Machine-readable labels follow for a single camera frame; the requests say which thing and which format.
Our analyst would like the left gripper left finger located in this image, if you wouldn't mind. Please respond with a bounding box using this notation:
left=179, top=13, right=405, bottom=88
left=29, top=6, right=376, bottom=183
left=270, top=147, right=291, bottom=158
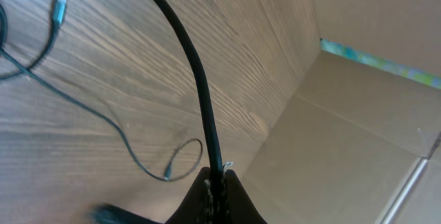
left=165, top=167, right=212, bottom=224

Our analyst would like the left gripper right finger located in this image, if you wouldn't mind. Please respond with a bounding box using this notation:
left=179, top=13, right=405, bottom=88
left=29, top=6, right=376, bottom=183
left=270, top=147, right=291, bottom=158
left=224, top=170, right=267, bottom=224

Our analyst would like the black USB cable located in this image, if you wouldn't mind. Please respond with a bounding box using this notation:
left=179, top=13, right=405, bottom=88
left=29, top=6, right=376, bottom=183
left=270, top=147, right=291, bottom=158
left=0, top=0, right=225, bottom=183

